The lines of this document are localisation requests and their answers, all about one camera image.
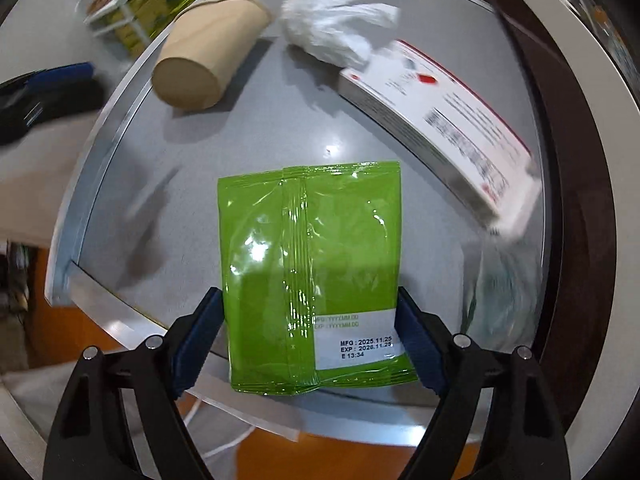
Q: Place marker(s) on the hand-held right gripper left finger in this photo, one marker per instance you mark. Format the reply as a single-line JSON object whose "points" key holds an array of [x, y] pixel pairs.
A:
{"points": [[197, 345]]}

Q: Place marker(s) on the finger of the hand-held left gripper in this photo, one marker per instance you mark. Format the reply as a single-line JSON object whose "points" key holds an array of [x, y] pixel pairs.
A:
{"points": [[50, 107], [65, 72]]}

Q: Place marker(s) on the crumpled white tissue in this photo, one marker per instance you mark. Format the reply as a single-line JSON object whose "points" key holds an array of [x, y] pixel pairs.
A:
{"points": [[330, 15]]}

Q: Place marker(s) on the white rolling cart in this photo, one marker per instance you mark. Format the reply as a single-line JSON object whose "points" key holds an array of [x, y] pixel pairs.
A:
{"points": [[145, 5]]}

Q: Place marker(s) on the brown paper cup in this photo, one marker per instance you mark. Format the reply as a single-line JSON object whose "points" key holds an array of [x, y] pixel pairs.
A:
{"points": [[210, 45]]}

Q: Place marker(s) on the white and red carton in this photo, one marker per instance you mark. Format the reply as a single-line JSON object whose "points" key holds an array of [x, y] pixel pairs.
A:
{"points": [[440, 125]]}

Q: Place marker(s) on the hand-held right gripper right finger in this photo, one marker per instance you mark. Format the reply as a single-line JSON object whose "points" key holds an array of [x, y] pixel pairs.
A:
{"points": [[417, 345]]}

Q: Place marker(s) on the clear plastic wrapper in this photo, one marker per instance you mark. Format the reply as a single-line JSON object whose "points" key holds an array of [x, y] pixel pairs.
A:
{"points": [[505, 290]]}

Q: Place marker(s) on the green foil packet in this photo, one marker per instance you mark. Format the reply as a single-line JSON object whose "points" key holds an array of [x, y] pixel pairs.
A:
{"points": [[310, 260]]}

